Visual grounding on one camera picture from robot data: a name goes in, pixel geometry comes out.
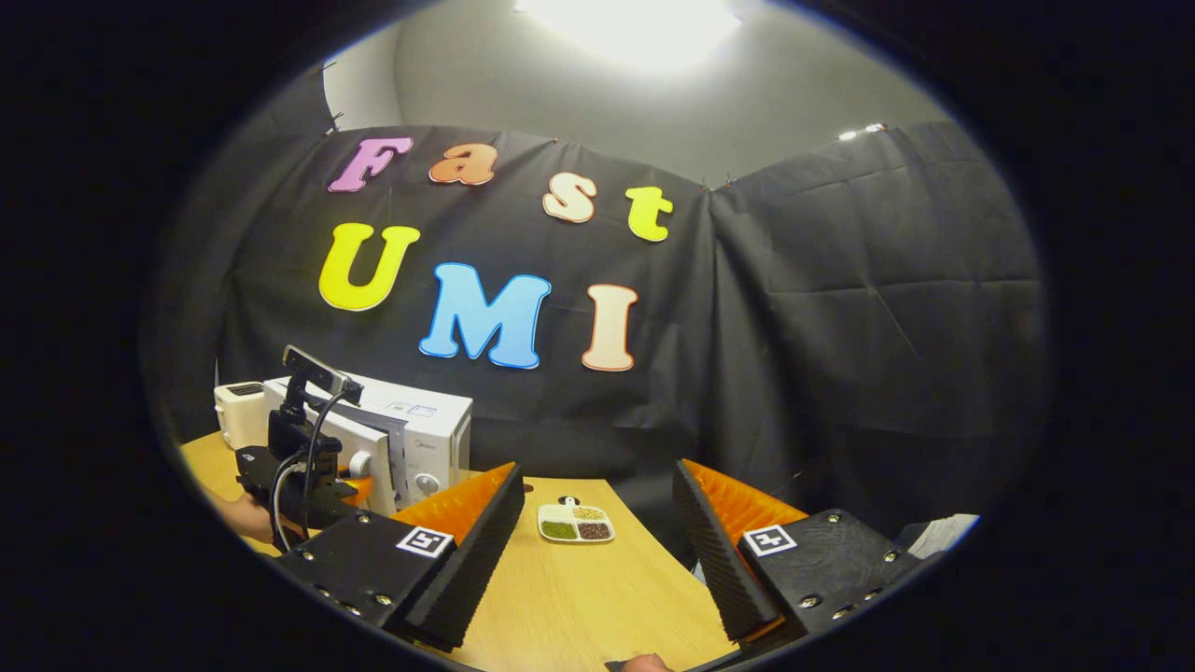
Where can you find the white microwave oven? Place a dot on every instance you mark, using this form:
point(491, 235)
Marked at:
point(439, 415)

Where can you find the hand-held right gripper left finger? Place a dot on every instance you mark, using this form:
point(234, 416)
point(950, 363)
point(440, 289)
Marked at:
point(476, 560)

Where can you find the white toaster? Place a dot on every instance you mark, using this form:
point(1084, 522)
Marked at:
point(241, 415)

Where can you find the white cloth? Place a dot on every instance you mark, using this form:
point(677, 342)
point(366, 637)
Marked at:
point(943, 534)

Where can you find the divided white bean plate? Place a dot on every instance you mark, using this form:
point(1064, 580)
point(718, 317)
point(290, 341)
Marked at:
point(576, 524)

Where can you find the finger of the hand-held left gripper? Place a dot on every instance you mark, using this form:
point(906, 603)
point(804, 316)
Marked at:
point(359, 490)

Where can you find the large ceiling light panel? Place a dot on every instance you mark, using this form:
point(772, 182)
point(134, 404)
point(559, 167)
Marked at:
point(635, 28)

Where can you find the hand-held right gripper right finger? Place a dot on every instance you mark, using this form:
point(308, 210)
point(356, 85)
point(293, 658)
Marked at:
point(719, 560)

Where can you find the small ceiling light panel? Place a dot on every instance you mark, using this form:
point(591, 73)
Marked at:
point(861, 132)

